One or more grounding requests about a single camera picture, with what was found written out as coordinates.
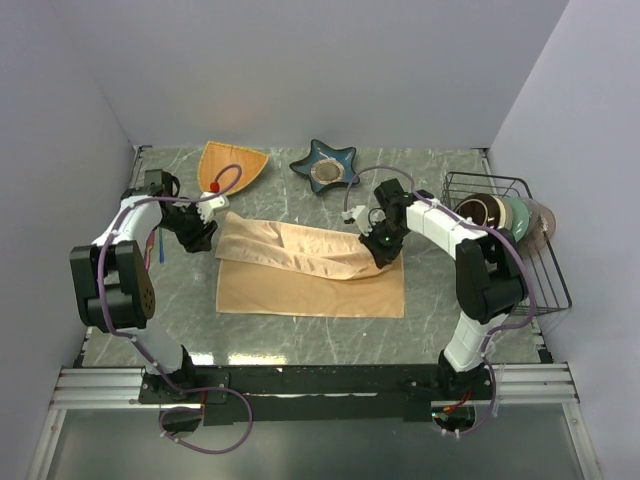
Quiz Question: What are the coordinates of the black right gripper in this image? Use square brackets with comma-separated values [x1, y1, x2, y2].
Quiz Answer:
[359, 220, 408, 269]

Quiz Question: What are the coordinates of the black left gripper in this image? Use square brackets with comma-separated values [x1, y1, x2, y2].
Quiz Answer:
[157, 198, 218, 253]

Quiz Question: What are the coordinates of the peach satin napkin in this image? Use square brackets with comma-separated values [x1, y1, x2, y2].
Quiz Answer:
[215, 212, 405, 319]

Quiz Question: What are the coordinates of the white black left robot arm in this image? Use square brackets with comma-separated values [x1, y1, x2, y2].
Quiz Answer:
[70, 169, 229, 402]

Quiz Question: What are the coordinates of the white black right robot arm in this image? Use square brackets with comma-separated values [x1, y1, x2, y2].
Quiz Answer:
[342, 179, 530, 399]

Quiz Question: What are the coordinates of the iridescent spoon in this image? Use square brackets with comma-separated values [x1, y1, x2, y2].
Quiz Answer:
[156, 228, 165, 265]

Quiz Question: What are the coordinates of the iridescent knife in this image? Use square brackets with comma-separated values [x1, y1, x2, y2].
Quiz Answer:
[143, 230, 156, 270]

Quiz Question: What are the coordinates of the orange woven shield tray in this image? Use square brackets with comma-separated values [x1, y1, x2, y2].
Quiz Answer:
[197, 141, 269, 195]

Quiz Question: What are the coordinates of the blue star-shaped dish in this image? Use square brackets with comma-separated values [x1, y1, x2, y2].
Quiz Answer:
[289, 139, 360, 195]

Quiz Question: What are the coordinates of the brown bowl in rack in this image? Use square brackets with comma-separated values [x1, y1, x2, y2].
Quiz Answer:
[454, 193, 512, 229]

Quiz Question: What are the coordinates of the green plate in rack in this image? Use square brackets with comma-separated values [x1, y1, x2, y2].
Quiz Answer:
[502, 197, 530, 242]

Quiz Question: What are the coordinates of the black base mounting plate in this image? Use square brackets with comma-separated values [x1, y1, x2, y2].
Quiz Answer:
[138, 364, 492, 426]

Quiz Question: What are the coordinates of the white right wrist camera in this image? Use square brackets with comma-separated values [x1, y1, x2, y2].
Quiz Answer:
[341, 205, 372, 236]

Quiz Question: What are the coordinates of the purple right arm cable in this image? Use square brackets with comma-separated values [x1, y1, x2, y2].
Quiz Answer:
[343, 166, 539, 437]

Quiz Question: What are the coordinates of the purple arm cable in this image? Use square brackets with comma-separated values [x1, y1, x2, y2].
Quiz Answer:
[97, 163, 254, 456]
[343, 166, 539, 437]

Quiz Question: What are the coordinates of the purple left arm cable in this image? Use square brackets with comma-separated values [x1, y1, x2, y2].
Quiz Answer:
[97, 163, 254, 456]

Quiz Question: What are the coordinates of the black wire dish rack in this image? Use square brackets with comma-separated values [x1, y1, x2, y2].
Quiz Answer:
[443, 171, 573, 316]

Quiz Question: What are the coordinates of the aluminium frame rail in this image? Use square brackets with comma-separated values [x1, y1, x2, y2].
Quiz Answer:
[27, 363, 603, 479]

